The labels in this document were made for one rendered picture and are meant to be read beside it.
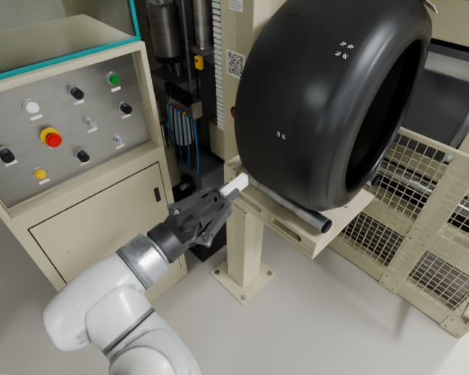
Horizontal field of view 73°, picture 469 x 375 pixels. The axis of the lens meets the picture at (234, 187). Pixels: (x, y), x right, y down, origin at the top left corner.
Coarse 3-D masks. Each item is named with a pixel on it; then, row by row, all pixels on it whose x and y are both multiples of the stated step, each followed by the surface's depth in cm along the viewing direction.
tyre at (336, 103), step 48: (288, 0) 69; (336, 0) 63; (384, 0) 61; (288, 48) 64; (384, 48) 59; (240, 96) 71; (288, 96) 63; (336, 96) 59; (384, 96) 101; (240, 144) 77; (288, 144) 67; (336, 144) 63; (384, 144) 96; (288, 192) 78; (336, 192) 75
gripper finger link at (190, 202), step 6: (198, 192) 66; (204, 192) 66; (186, 198) 66; (192, 198) 65; (198, 198) 66; (168, 204) 65; (174, 204) 65; (180, 204) 65; (186, 204) 65; (192, 204) 66; (180, 210) 65
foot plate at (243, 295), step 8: (224, 264) 184; (264, 264) 184; (216, 272) 179; (224, 272) 180; (264, 272) 180; (272, 272) 180; (224, 280) 177; (232, 280) 177; (256, 280) 177; (264, 280) 177; (232, 288) 173; (240, 288) 173; (248, 288) 173; (256, 288) 173; (240, 296) 169; (248, 296) 170
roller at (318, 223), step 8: (240, 168) 106; (248, 176) 104; (256, 184) 102; (264, 192) 100; (272, 192) 98; (280, 200) 97; (288, 200) 95; (288, 208) 95; (296, 208) 93; (304, 208) 92; (304, 216) 92; (312, 216) 91; (320, 216) 90; (312, 224) 91; (320, 224) 89; (328, 224) 88
